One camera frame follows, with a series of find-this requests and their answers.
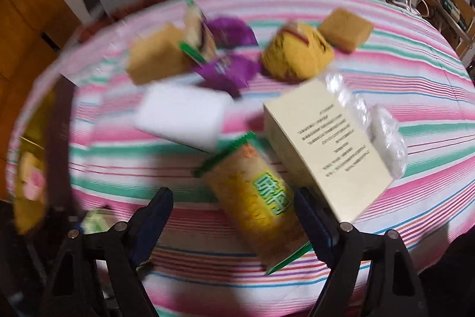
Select green white packet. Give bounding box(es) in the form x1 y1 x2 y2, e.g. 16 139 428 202
82 207 115 236

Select clear plastic bag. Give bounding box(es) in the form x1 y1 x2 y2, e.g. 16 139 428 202
324 72 372 134
369 103 408 179

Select white rectangular box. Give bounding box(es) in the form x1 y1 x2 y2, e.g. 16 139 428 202
133 82 235 153

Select pink green striped blanket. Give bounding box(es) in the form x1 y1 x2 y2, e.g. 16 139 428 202
5 0 475 317

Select wooden cabinet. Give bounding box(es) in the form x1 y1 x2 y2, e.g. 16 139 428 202
0 0 80 80

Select yellow and pink plastic item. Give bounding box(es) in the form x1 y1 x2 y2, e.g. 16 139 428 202
15 150 49 232

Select yellow cracker packet green edges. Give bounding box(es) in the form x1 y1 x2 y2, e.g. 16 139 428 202
193 131 314 275

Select purple snack packet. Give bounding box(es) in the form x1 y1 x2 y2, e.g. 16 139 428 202
193 53 262 98
206 15 258 49

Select cream cardboard box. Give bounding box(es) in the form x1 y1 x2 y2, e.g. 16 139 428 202
263 77 395 225

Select dark cloth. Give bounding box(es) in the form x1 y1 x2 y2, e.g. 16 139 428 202
416 228 475 317

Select yellow sponge block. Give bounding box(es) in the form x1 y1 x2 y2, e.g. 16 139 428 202
126 23 195 86
318 7 375 54

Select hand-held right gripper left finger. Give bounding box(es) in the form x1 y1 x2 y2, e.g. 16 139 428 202
41 186 175 317

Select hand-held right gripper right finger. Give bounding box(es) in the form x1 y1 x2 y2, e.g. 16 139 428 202
293 187 431 317

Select green-edged clear biscuit packet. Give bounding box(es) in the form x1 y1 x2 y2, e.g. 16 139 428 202
178 0 218 65

